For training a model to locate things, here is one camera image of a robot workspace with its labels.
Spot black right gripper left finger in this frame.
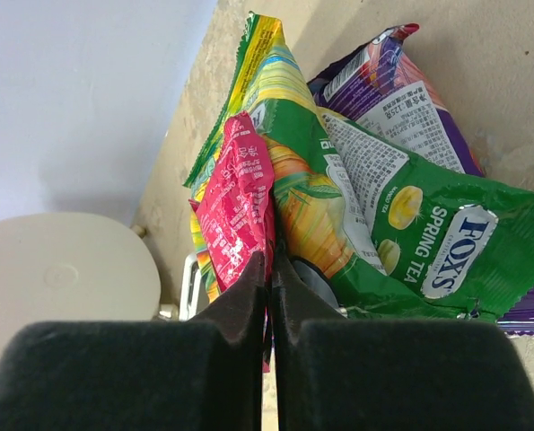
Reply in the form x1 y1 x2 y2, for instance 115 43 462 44
0 253 267 430

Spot white cylindrical drawer cabinet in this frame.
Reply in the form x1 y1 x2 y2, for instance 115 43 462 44
0 212 162 356

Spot purple snack packet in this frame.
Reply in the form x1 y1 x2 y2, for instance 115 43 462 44
309 24 534 332

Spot pink red snack packet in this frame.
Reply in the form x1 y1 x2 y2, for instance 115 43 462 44
188 110 276 374

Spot small white stapler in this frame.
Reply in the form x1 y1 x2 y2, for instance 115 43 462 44
179 252 202 321

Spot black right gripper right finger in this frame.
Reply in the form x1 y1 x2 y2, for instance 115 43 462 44
270 249 534 430

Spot yellow green snack packet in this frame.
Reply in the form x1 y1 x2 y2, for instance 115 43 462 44
263 100 534 321

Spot green Fox's candy packet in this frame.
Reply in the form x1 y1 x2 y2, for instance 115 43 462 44
185 13 360 302

